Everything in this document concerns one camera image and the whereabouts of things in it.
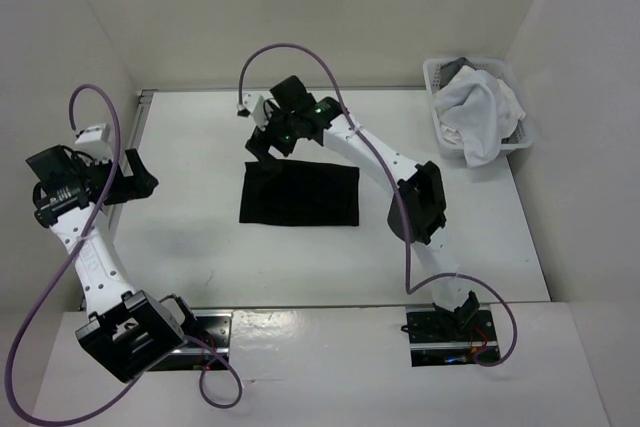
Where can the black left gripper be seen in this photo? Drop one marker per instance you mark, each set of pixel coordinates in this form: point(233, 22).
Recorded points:
point(141, 185)

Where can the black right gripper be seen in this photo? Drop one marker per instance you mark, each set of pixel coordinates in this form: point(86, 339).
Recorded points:
point(260, 140)

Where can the black skirt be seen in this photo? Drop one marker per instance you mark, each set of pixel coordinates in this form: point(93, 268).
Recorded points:
point(300, 194)

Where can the white skirt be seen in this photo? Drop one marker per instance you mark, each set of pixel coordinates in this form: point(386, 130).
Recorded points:
point(478, 111)

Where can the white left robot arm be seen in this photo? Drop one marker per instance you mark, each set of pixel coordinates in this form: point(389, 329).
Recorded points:
point(128, 331)

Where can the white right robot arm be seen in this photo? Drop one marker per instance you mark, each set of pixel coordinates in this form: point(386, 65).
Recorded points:
point(417, 210)

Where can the dark grey garment in basket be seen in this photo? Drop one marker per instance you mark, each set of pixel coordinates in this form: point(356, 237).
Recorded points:
point(450, 69)

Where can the white plastic basket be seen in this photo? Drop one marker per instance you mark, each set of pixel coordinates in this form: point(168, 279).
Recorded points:
point(521, 138)

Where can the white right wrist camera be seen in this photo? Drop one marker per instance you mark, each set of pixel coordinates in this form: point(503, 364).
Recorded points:
point(256, 107)

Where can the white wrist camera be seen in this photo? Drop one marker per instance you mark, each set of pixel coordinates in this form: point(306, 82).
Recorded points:
point(95, 142)
point(256, 107)

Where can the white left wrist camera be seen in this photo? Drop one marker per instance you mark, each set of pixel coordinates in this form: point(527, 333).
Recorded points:
point(95, 142)

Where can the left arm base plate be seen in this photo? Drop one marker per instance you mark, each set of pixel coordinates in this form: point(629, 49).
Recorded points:
point(213, 327)

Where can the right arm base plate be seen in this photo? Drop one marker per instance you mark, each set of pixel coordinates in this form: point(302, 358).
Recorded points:
point(430, 345)

